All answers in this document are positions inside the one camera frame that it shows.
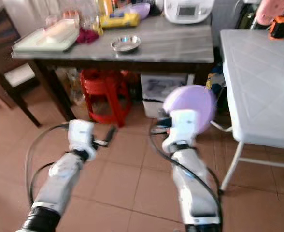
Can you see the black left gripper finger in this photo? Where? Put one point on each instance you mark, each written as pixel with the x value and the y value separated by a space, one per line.
pixel 111 134

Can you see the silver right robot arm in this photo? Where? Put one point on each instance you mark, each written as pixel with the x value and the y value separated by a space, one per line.
pixel 195 193

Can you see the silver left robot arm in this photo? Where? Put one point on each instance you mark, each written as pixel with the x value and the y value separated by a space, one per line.
pixel 60 193

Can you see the white storage bin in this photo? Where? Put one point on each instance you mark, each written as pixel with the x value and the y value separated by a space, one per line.
pixel 161 89

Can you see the red plastic stool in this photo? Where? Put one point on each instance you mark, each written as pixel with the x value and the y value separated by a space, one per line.
pixel 106 94

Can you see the dark grey-topped table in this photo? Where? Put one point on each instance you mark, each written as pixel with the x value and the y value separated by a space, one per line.
pixel 176 46

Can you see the shiny steel bowl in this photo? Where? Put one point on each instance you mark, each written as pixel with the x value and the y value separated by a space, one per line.
pixel 126 44

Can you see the white folding table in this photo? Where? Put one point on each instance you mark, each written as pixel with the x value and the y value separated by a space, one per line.
pixel 258 87

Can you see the yellow kitchen wipes pack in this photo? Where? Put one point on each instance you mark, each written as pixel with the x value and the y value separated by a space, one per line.
pixel 120 20

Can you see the clear glass jar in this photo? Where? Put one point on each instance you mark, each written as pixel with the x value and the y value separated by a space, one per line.
pixel 90 22

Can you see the white rice cooker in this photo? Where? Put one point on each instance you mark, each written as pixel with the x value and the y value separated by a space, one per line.
pixel 189 10

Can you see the pale green tray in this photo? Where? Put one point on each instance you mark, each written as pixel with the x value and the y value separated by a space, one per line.
pixel 40 43

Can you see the clear plastic container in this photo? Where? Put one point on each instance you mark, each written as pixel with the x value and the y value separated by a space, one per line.
pixel 61 30

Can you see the dark wooden chair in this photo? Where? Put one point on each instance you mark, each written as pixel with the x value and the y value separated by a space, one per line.
pixel 2 48

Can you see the orange black tool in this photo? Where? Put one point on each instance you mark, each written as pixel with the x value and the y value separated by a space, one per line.
pixel 281 27

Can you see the pink round object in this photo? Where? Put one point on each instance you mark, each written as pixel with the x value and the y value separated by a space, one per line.
pixel 270 10

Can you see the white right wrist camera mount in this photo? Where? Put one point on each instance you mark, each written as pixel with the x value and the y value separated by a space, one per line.
pixel 183 128

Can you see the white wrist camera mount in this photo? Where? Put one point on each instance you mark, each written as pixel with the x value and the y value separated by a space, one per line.
pixel 183 128
pixel 80 137

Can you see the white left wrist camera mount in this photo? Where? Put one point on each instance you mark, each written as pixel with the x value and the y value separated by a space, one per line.
pixel 80 137

